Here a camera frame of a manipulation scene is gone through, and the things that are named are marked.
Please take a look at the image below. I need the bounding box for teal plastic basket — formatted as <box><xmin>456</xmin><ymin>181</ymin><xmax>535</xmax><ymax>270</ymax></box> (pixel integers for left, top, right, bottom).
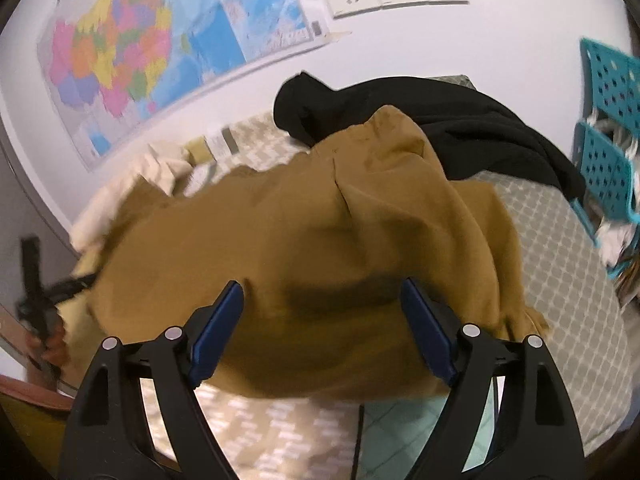
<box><xmin>570</xmin><ymin>37</ymin><xmax>640</xmax><ymax>281</ymax></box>

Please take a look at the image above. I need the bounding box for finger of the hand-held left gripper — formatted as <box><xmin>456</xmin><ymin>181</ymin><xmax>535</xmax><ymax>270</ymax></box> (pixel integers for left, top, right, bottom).
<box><xmin>44</xmin><ymin>272</ymin><xmax>99</xmax><ymax>305</ymax></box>

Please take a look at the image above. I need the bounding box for brown garment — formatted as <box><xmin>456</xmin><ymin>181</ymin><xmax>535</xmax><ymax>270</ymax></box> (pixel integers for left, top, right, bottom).
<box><xmin>65</xmin><ymin>105</ymin><xmax>548</xmax><ymax>401</ymax></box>

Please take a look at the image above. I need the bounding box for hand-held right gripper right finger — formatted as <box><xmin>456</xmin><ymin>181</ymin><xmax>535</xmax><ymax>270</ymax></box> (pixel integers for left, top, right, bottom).
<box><xmin>401</xmin><ymin>277</ymin><xmax>587</xmax><ymax>480</ymax></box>

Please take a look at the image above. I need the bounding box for cream cloth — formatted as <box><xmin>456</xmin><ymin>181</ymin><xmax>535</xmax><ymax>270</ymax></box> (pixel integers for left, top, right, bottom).
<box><xmin>69</xmin><ymin>139</ymin><xmax>222</xmax><ymax>261</ymax></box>

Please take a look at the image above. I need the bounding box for black garment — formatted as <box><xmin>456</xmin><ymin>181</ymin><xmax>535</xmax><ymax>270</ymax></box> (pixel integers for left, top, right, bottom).
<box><xmin>273</xmin><ymin>71</ymin><xmax>588</xmax><ymax>201</ymax></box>

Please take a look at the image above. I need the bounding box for wooden bed frame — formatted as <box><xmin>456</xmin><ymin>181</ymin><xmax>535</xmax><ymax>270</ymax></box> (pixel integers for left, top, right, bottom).
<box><xmin>0</xmin><ymin>374</ymin><xmax>77</xmax><ymax>415</ymax></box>

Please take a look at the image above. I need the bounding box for white paper tag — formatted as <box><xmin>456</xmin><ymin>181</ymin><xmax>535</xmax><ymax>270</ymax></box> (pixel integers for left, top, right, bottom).
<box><xmin>206</xmin><ymin>129</ymin><xmax>237</xmax><ymax>162</ymax></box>

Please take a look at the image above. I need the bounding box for person's left hand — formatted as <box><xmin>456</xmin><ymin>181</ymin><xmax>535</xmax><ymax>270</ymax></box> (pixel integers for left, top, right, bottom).
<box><xmin>26</xmin><ymin>316</ymin><xmax>69</xmax><ymax>378</ymax></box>

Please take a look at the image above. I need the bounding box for teal quilted sheet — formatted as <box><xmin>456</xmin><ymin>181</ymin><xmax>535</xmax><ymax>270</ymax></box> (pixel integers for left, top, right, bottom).
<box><xmin>362</xmin><ymin>390</ymin><xmax>501</xmax><ymax>478</ymax></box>

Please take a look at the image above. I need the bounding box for black cable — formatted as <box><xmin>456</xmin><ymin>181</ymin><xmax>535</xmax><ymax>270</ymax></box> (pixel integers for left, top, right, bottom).
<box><xmin>351</xmin><ymin>402</ymin><xmax>367</xmax><ymax>480</ymax></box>

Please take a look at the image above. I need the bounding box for colourful wall map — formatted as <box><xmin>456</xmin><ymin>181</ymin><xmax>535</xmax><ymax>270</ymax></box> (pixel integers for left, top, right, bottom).
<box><xmin>37</xmin><ymin>0</ymin><xmax>351</xmax><ymax>173</ymax></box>

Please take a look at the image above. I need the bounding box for grey patterned blanket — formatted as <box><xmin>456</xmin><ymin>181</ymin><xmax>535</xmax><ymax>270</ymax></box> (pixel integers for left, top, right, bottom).
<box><xmin>75</xmin><ymin>75</ymin><xmax>631</xmax><ymax>480</ymax></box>

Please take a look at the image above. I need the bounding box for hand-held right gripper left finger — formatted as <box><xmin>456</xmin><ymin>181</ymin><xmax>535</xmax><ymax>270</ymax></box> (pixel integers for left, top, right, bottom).
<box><xmin>57</xmin><ymin>280</ymin><xmax>245</xmax><ymax>480</ymax></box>

